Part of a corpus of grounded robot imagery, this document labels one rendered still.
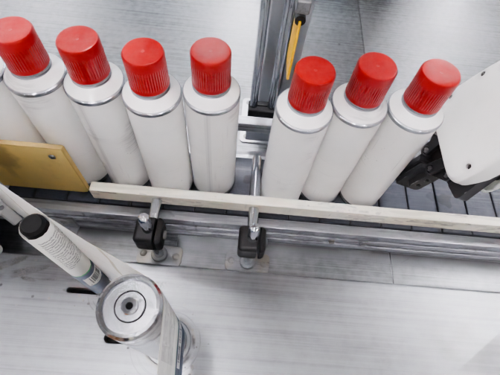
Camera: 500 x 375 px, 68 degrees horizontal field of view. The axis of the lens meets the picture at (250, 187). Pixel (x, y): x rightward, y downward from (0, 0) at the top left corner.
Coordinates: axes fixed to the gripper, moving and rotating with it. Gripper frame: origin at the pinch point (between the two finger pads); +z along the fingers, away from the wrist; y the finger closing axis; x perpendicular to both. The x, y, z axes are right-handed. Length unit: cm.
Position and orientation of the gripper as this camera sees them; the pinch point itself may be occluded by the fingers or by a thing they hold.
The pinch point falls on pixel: (417, 172)
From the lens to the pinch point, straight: 45.9
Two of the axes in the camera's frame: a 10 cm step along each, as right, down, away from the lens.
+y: -0.6, 8.7, -4.9
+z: -4.1, 4.2, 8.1
